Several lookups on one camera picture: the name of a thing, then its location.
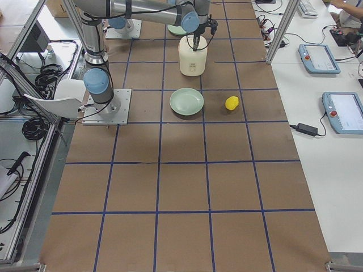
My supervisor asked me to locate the white chair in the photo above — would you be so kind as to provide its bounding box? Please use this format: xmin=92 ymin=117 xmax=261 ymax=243
xmin=25 ymin=79 xmax=86 ymax=120

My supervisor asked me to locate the near teach pendant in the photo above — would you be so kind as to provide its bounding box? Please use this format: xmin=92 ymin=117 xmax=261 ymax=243
xmin=322 ymin=92 xmax=362 ymax=135

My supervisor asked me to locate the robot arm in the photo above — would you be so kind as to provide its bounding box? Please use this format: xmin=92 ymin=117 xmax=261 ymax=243
xmin=74 ymin=1 xmax=218 ymax=125
xmin=108 ymin=17 xmax=134 ymax=32

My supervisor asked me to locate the black power adapter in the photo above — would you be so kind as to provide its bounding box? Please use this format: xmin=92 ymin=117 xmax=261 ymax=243
xmin=296 ymin=123 xmax=318 ymax=137

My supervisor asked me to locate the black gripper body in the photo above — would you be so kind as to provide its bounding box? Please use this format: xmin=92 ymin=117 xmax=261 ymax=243
xmin=193 ymin=16 xmax=218 ymax=43

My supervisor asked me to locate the far teach pendant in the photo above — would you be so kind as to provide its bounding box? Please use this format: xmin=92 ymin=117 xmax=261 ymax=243
xmin=298 ymin=44 xmax=341 ymax=75

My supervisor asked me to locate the yellow toy fruit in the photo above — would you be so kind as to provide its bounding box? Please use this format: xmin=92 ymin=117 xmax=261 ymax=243
xmin=225 ymin=96 xmax=239 ymax=111

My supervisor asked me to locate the aluminium frame post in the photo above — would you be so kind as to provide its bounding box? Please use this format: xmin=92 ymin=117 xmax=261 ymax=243
xmin=265 ymin=0 xmax=299 ymax=65

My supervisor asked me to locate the green plate near arm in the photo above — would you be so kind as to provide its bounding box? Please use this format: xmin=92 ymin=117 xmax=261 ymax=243
xmin=170 ymin=88 xmax=204 ymax=116
xmin=167 ymin=25 xmax=187 ymax=36

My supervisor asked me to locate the teach pendant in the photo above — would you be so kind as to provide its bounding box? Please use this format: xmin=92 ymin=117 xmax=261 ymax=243
xmin=298 ymin=44 xmax=341 ymax=75
xmin=322 ymin=92 xmax=362 ymax=135

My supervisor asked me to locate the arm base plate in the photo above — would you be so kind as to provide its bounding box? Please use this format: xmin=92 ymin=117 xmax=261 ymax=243
xmin=81 ymin=89 xmax=132 ymax=125
xmin=105 ymin=19 xmax=142 ymax=40

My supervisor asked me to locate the white rice cooker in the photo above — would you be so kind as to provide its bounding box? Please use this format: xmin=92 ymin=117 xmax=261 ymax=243
xmin=178 ymin=35 xmax=208 ymax=77

